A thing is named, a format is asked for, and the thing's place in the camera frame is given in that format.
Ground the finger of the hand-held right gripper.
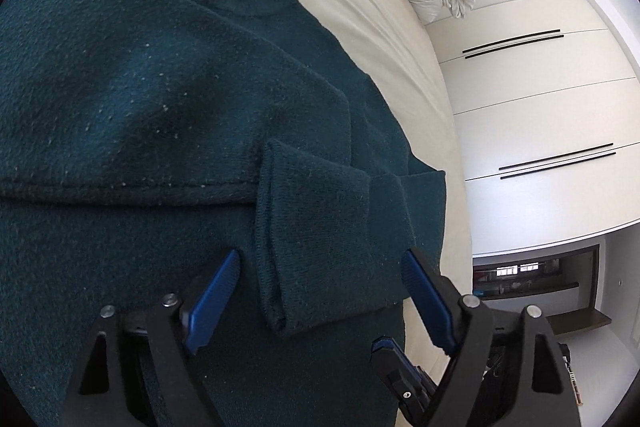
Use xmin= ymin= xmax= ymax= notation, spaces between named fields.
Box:
xmin=369 ymin=336 xmax=442 ymax=427

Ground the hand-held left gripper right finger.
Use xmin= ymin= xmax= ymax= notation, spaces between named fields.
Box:
xmin=401 ymin=248 xmax=584 ymax=427

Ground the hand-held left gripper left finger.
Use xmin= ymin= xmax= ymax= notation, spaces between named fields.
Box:
xmin=59 ymin=249 xmax=242 ymax=427

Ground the dark teal knit sweater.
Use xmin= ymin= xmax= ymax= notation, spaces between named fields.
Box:
xmin=0 ymin=0 xmax=447 ymax=427

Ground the dark wooden shelf unit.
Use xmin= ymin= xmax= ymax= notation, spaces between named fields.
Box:
xmin=472 ymin=244 xmax=614 ymax=337

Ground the white wardrobe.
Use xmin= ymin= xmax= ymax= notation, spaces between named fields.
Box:
xmin=424 ymin=0 xmax=640 ymax=259

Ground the bed with cream sheet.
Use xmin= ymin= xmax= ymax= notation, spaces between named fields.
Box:
xmin=192 ymin=0 xmax=474 ymax=400

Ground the black wardrobe bar handle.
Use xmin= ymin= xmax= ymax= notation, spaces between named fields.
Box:
xmin=462 ymin=29 xmax=561 ymax=54
xmin=465 ymin=35 xmax=565 ymax=58
xmin=500 ymin=151 xmax=619 ymax=180
xmin=499 ymin=143 xmax=614 ymax=172

